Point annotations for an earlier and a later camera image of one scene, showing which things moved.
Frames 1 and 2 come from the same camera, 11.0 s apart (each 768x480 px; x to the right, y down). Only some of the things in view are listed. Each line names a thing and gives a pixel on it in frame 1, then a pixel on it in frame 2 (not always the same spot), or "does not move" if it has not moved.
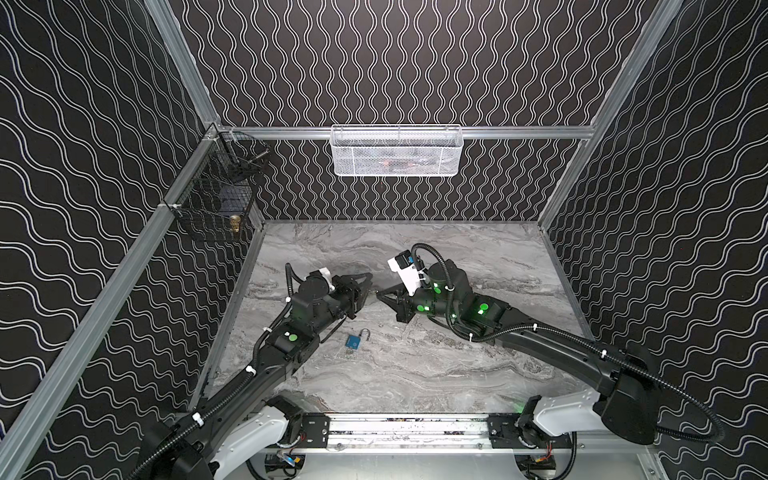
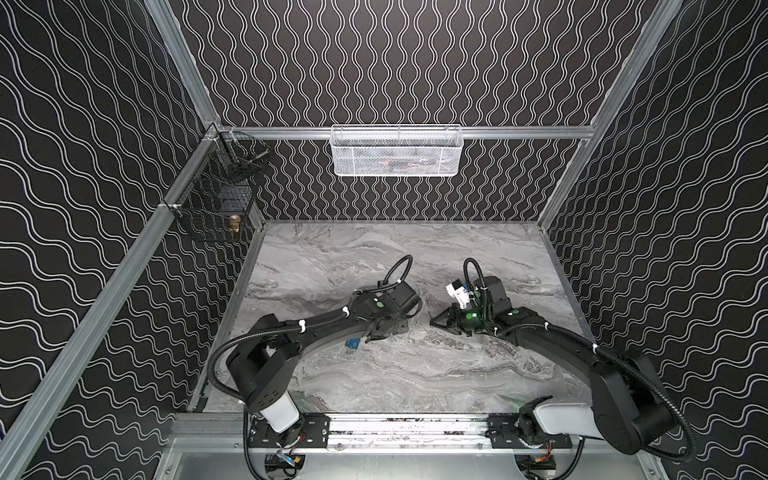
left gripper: x=351 y=288 to x=387 y=327
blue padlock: x=354 y=341 does not move
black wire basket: x=215 y=203 does not move
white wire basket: x=396 y=150 does not move
